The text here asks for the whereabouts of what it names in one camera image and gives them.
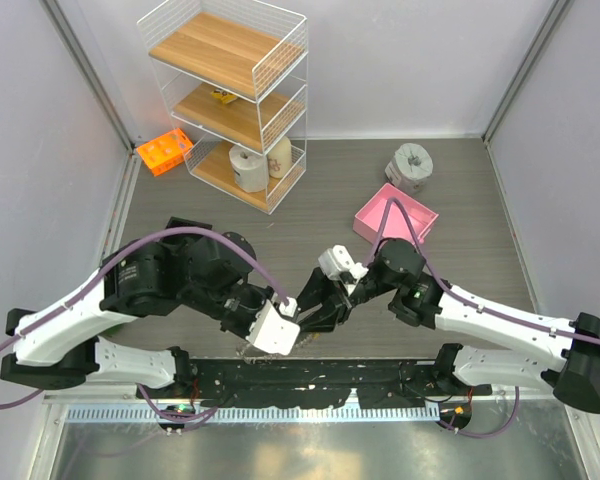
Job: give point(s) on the yellow snack packet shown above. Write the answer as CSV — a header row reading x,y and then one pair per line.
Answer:
x,y
223,96

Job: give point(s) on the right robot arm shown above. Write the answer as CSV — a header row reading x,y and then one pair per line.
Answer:
x,y
557,355

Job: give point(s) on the white cable duct strip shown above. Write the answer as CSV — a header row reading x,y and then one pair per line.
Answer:
x,y
350,412

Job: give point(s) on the black storage bin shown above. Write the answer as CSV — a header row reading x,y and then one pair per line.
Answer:
x,y
176,222

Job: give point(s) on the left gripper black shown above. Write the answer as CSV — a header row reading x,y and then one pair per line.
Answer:
x,y
263,295

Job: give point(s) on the metal keyring disc with rings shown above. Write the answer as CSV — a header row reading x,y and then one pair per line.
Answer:
x,y
251,354

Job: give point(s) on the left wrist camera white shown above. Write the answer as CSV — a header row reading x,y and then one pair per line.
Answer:
x,y
274,330

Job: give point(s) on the grey wrapped tissue roll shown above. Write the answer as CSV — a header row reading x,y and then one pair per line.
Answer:
x,y
410,168

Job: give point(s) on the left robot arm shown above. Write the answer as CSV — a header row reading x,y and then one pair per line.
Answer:
x,y
62,346

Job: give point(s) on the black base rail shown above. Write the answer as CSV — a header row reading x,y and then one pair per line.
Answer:
x,y
314,383

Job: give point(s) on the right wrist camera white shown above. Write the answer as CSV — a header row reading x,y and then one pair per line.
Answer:
x,y
337,264

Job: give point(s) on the white toilet paper roll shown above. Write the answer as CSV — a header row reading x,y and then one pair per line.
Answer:
x,y
250,169

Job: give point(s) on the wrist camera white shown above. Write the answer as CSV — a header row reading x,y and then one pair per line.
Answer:
x,y
274,330
337,264

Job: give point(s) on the orange plastic crate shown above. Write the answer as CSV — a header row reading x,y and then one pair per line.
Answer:
x,y
165,152

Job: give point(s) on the pink open box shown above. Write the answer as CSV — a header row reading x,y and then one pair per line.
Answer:
x,y
367,220

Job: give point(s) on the cream lotion pump bottle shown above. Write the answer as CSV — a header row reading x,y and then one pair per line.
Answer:
x,y
280,158

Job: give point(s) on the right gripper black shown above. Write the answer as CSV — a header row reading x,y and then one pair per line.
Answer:
x,y
319,289

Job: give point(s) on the white wire shelf rack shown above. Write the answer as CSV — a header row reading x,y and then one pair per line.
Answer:
x,y
255,50

